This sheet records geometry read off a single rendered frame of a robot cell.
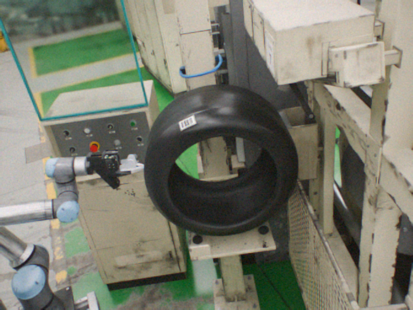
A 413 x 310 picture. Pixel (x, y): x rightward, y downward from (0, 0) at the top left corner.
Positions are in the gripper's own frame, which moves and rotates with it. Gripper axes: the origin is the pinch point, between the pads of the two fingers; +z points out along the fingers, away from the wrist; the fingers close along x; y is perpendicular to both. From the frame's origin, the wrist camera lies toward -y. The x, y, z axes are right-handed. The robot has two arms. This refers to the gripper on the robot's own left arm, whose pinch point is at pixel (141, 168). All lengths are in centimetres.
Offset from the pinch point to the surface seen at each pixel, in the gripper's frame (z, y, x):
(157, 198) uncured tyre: 6.6, -6.4, -12.1
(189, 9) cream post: 22, 53, 28
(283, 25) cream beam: 45, 60, -30
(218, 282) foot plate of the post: 34, -119, 44
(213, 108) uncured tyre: 28.4, 28.2, -8.0
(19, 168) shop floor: -162, -145, 235
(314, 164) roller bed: 77, -16, 21
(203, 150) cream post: 26.0, -9.7, 28.1
